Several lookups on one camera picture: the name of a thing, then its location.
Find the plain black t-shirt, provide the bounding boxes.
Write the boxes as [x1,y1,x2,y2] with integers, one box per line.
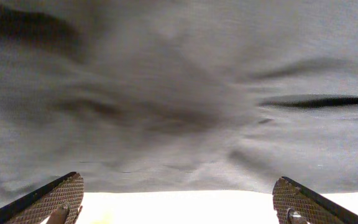
[0,0,358,207]

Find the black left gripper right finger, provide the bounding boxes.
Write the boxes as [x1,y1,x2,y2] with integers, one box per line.
[272,176,358,224]

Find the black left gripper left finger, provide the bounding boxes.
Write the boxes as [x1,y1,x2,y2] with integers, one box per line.
[0,172,84,224]

